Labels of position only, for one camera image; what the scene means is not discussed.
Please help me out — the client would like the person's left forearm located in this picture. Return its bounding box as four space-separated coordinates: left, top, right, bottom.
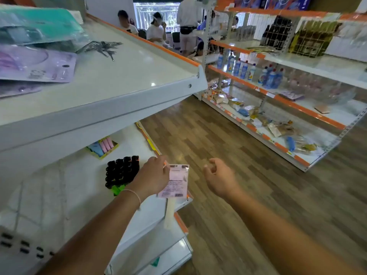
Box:
37 187 143 275

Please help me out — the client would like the plain white shelf unit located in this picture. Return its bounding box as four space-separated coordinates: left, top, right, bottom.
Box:
0 2 208 275

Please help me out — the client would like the person's right hand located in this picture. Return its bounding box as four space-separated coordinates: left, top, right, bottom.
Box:
203 158 241 201

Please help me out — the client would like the bunch of grey metal clips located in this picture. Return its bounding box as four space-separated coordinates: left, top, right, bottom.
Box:
76 40 123 61

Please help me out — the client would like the yellow box of pastel sticks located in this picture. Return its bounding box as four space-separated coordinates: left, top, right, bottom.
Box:
86 136 119 160

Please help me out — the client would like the window with white railing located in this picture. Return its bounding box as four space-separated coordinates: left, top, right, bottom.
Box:
133 0 180 33

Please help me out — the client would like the row of black bottles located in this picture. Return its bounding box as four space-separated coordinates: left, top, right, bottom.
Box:
259 15 293 50

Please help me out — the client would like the orange edged white shelf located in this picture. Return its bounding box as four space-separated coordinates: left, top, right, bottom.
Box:
193 0 367 173

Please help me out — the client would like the large purple packaged item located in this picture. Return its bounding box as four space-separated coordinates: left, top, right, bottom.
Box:
0 44 77 83

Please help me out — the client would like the purple white packet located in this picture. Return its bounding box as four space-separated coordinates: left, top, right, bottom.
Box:
279 90 305 101

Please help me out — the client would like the person's right forearm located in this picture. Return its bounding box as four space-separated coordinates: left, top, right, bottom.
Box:
226 187 367 275

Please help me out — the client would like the thin white bracelet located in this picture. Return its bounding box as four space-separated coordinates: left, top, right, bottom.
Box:
120 189 142 211

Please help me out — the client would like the group of black tubes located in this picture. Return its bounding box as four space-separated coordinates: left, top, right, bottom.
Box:
105 155 140 190

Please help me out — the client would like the row of white boxes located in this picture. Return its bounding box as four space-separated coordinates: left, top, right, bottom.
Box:
248 13 276 40

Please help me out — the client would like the person's left hand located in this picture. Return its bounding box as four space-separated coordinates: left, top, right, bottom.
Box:
126 155 171 202

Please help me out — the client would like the teal packaged item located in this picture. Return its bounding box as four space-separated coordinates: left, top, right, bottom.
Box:
0 7 88 52

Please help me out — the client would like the group of silver cans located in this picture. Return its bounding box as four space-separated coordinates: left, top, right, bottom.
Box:
236 25 257 42

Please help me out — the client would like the group of clear plastic containers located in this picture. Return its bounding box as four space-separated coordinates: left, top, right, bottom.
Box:
284 68 357 106

